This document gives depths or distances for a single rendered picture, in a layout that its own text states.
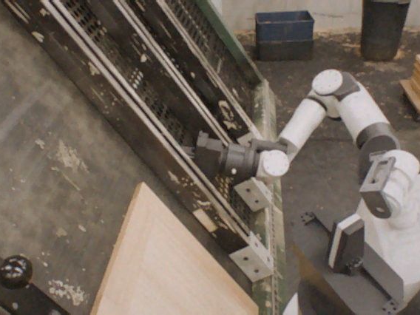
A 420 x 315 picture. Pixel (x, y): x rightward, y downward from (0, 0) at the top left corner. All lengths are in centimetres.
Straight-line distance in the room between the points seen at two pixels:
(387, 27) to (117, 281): 460
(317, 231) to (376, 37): 479
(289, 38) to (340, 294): 476
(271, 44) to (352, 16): 149
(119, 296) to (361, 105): 70
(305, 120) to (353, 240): 83
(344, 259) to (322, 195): 270
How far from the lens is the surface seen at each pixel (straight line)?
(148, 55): 132
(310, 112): 122
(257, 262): 129
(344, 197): 313
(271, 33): 508
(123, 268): 87
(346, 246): 40
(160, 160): 110
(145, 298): 90
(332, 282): 43
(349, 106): 117
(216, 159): 115
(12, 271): 53
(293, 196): 309
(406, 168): 84
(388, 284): 44
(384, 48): 526
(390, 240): 86
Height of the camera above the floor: 190
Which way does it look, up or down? 33 degrees down
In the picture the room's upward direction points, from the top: 3 degrees counter-clockwise
